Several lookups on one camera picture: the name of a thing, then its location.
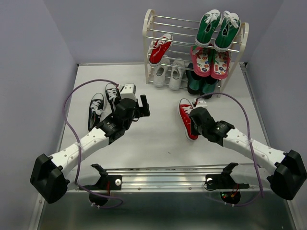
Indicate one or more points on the black canvas sneaker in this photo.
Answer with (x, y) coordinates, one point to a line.
(112, 95)
(96, 109)

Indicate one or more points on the cream shoe rack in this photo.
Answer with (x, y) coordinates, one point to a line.
(183, 32)

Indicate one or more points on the right green canvas sneaker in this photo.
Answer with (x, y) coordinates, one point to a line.
(229, 29)

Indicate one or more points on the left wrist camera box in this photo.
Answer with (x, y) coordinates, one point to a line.
(128, 91)

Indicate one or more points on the left pink patterned slipper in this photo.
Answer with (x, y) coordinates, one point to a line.
(201, 58)

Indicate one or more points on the green canvas sneaker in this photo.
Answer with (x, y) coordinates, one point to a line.
(209, 22)
(229, 29)

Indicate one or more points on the left green canvas sneaker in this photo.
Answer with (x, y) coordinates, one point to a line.
(209, 22)

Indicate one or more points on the aluminium mounting rail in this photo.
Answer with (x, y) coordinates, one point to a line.
(174, 179)

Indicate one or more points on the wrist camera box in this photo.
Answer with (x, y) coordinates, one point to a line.
(128, 91)
(200, 103)

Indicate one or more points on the pink patterned slipper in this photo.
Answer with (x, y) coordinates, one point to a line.
(201, 58)
(220, 65)

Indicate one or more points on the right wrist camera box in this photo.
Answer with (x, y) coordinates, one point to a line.
(200, 103)

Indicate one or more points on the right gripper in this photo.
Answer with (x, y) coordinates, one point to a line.
(194, 132)

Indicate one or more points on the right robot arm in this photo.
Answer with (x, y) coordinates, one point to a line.
(282, 172)

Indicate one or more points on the red canvas sneaker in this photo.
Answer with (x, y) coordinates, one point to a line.
(159, 48)
(184, 109)

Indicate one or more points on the white sneaker with grey mesh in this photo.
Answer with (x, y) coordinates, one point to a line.
(177, 72)

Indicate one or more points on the right pink patterned slipper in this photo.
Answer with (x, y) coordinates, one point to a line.
(220, 65)

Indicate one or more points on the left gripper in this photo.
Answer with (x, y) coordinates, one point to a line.
(145, 106)

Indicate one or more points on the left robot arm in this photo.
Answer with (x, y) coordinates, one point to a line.
(50, 173)

